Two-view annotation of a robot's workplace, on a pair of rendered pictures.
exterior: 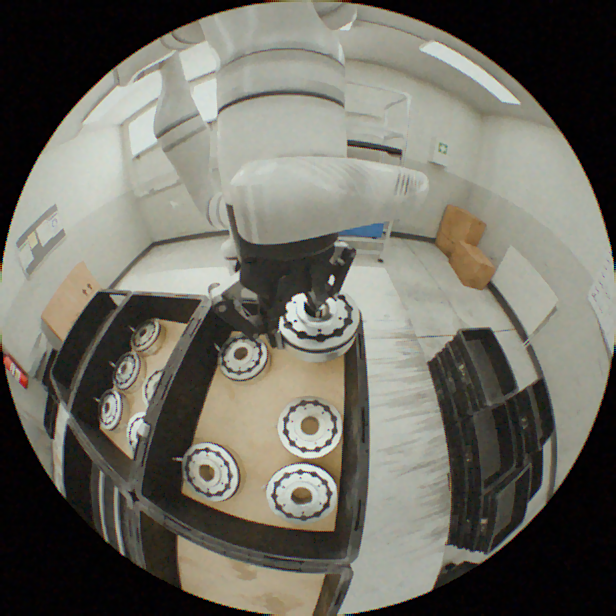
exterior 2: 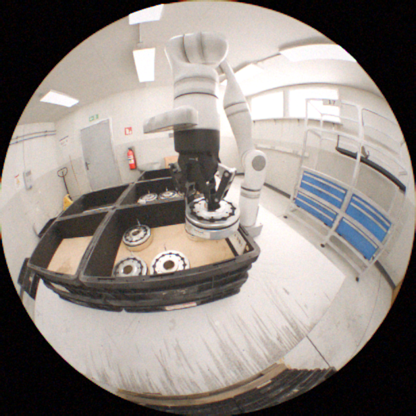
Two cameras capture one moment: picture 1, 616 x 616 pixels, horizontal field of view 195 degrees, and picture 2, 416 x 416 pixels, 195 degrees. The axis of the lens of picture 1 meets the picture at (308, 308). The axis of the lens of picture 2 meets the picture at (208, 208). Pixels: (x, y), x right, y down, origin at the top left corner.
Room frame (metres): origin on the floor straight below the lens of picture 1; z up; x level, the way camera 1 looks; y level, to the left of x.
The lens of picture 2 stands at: (0.06, -0.18, 1.12)
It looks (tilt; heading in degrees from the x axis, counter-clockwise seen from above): 31 degrees down; 68
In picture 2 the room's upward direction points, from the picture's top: straight up
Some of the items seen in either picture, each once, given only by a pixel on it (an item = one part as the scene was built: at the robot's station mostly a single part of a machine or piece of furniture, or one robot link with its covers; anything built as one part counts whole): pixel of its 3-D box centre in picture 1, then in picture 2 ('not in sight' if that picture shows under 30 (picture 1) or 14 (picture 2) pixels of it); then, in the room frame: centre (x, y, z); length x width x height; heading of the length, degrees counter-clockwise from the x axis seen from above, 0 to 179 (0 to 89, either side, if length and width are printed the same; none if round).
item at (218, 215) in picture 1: (232, 225); (252, 171); (0.41, 0.18, 1.01); 0.09 x 0.09 x 0.17; 73
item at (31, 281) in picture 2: not in sight; (35, 284); (-1.74, 0.22, 0.37); 0.40 x 0.30 x 0.45; 89
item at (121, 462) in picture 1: (136, 376); (167, 198); (0.07, 0.37, 0.87); 0.40 x 0.30 x 0.11; 174
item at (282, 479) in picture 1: (301, 495); (128, 271); (-0.08, 0.01, 0.86); 0.10 x 0.10 x 0.01
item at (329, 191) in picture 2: not in sight; (318, 197); (1.93, 0.30, 0.60); 0.72 x 0.03 x 0.56; 89
